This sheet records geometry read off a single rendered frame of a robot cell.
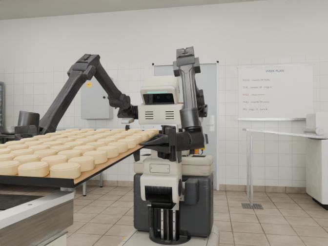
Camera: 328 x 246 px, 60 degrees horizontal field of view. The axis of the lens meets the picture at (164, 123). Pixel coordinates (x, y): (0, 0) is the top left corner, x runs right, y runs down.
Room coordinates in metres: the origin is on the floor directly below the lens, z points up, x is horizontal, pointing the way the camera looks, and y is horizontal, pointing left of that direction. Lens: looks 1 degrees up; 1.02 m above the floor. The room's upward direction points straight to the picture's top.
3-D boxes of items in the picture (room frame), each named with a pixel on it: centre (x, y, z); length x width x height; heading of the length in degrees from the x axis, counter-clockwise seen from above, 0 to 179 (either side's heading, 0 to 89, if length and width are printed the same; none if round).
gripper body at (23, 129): (0.98, 0.48, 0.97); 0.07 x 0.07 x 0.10; 30
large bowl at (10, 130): (4.72, 2.54, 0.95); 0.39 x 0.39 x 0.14
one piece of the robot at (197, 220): (2.01, -0.06, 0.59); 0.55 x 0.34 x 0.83; 75
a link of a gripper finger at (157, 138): (0.81, 0.03, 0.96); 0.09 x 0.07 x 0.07; 121
